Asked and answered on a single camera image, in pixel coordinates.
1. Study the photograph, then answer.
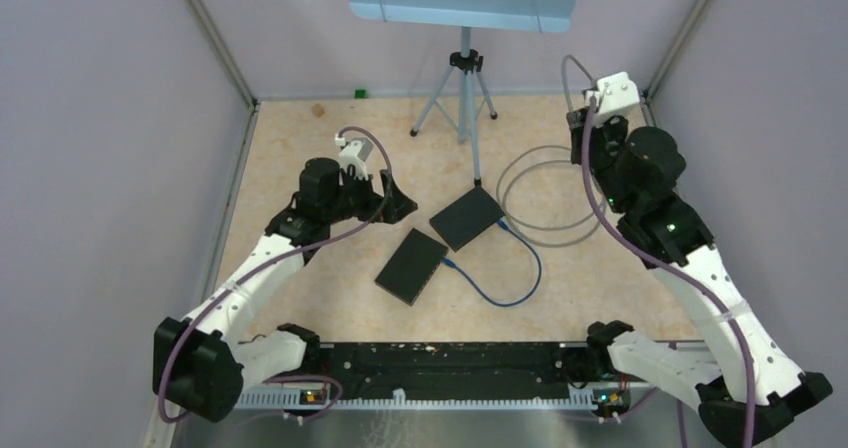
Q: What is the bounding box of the black mat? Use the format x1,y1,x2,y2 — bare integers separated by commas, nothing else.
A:
375,228,448,306

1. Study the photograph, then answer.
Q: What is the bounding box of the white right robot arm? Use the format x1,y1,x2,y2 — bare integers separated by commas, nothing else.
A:
567,108,833,447

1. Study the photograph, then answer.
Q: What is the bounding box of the black network switch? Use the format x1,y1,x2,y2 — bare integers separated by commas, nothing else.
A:
429,186,504,251

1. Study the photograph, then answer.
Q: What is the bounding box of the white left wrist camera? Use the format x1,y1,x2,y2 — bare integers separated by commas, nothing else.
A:
335,136,374,181

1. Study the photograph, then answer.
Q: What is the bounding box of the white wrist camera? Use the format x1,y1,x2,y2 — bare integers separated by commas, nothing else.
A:
583,71,641,127
335,136,374,181

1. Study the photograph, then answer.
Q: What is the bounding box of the blue ethernet cable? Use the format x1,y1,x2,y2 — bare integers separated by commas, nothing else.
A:
440,218,543,309

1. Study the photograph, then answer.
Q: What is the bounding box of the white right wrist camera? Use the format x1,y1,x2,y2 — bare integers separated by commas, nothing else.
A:
583,71,641,127

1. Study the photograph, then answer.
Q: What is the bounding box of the light blue tripod stand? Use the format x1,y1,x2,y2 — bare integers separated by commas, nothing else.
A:
349,0,577,185

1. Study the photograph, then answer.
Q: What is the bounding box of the small wooden cube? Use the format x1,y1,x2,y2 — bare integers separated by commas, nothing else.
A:
311,103,325,118

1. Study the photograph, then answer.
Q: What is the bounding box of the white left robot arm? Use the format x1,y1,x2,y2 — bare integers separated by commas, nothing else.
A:
152,156,418,423

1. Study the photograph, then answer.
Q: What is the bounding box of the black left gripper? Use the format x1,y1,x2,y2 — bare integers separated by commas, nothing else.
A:
324,167,417,225

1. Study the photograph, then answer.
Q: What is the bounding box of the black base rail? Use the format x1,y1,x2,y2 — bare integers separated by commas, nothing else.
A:
258,341,654,403

